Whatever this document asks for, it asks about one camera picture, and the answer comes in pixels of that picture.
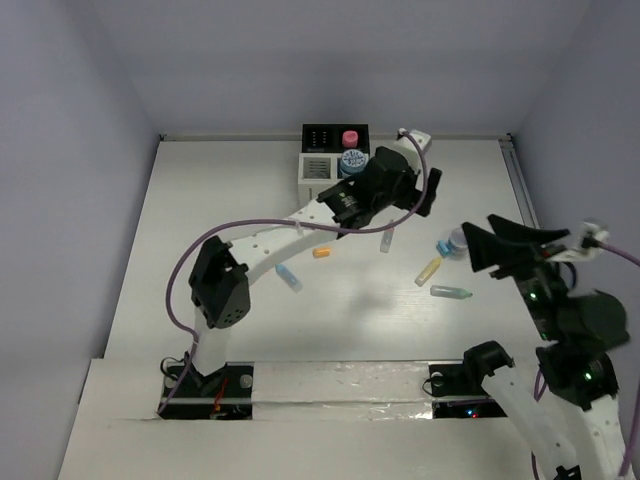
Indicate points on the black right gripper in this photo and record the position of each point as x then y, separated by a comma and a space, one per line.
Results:
484, 248

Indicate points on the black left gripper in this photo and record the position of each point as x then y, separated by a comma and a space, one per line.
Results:
412, 196

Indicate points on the clear jar of blue pins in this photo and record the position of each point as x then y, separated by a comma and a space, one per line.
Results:
457, 243

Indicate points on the yellow highlighter marker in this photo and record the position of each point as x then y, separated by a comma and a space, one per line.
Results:
429, 270

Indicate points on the pink-capped tube of crayons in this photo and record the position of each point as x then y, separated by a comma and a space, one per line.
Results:
349, 139

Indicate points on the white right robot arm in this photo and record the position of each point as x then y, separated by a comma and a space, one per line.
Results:
578, 332

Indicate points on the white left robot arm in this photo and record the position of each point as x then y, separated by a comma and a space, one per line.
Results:
223, 273

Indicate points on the orange highlighter marker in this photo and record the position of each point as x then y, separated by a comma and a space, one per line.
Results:
386, 240

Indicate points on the green highlighter marker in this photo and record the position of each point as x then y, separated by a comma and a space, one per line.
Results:
449, 292

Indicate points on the white slotted organizer box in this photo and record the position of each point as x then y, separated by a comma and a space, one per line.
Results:
317, 172

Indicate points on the black slotted organizer box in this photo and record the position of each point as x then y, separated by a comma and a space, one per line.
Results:
328, 137

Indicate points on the orange marker cap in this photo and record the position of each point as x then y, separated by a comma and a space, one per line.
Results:
321, 252

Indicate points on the blue highlighter marker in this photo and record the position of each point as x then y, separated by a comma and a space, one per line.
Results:
288, 278

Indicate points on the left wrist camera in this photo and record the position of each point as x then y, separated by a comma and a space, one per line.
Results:
413, 145

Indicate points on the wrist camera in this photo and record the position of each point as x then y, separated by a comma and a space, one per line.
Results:
592, 238
413, 145

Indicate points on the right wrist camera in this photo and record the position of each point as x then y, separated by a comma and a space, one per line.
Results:
592, 238

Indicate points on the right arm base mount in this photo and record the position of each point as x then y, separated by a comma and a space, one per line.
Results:
454, 396

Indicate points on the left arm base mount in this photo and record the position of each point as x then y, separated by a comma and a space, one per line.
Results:
224, 395

